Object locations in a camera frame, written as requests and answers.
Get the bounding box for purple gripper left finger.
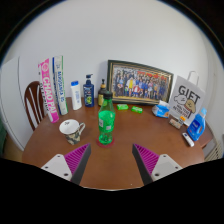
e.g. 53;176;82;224
42;144;91;185

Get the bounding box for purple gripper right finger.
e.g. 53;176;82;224
132;144;182;185

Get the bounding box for green plastic soda bottle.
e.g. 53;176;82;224
98;91;115;145

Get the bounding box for round red coaster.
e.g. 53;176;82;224
96;138;115;148

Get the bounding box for camouflage ceramic mug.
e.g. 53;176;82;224
59;119;85;145

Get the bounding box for white remote control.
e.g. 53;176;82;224
182;132;194;147

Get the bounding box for small brown snack packet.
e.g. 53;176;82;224
169;118;182;129

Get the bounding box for blue detergent bottle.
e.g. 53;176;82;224
187;108;207;141

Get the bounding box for blue tissue pack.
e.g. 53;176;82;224
152;101;170;118

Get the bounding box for green soap bar right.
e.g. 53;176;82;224
131;106;143;114

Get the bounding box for green soap bar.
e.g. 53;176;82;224
131;106;143;114
117;104;129;110

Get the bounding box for white radiator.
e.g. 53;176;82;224
203;138;223;162

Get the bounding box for green soap bar left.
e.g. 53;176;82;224
117;104;129;110

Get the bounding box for white gift paper bag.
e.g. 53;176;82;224
169;71;205;126

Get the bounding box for white lotion bottle blue cap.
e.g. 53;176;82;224
71;81;82;110

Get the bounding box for dark blue pump bottle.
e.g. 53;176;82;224
83;74;94;107

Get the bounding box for dark wooden chair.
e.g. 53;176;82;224
24;81;45;130

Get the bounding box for yellow pump bottle black top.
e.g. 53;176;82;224
98;79;106;106

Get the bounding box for white door panel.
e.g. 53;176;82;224
0;57;33;151

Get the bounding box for framed group photo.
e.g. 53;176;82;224
107;60;173;105

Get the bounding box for pink shuttlecock tube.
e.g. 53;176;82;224
38;59;59;123

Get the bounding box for blue white shuttlecock tube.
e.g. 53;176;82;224
52;55;68;115

